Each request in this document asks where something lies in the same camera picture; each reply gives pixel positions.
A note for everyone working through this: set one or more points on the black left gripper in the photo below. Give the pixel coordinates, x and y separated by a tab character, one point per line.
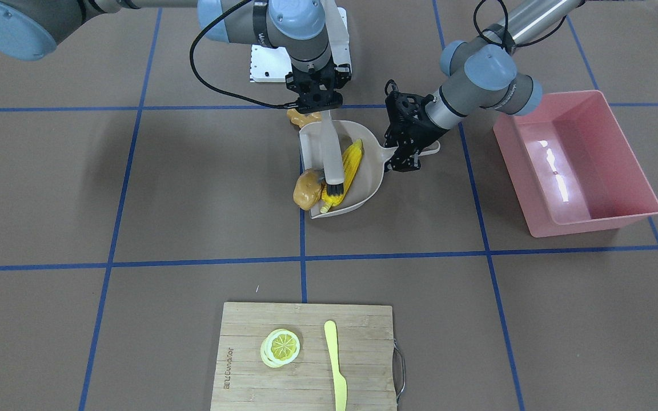
418	127

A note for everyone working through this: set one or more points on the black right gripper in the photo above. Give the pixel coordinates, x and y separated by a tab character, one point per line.
341	74

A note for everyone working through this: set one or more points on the yellow toy ginger root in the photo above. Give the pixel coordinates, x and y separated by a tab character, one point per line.
299	120

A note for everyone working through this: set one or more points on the beige plastic dustpan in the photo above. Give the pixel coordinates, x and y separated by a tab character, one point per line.
370	173

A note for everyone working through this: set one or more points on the yellow toy corn cob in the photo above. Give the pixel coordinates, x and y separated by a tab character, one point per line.
351	158

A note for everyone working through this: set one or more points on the beige hand brush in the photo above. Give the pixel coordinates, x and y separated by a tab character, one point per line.
332	161

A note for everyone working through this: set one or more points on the brown toy potato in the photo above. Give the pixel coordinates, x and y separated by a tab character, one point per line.
308	188

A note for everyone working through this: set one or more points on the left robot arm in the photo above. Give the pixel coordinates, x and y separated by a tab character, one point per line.
481	74

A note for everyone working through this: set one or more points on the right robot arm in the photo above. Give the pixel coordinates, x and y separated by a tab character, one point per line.
32	30

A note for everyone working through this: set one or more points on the pink plastic bin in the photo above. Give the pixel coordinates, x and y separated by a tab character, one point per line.
572	167

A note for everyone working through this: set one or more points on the bamboo cutting board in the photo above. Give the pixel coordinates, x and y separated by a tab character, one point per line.
365	343

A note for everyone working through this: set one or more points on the yellow lemon slices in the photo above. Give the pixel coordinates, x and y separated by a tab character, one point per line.
279	348

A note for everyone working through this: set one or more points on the yellow plastic knife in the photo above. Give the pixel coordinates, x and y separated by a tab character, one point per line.
338	380

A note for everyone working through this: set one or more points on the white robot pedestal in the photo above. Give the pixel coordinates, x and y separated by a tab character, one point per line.
272	65

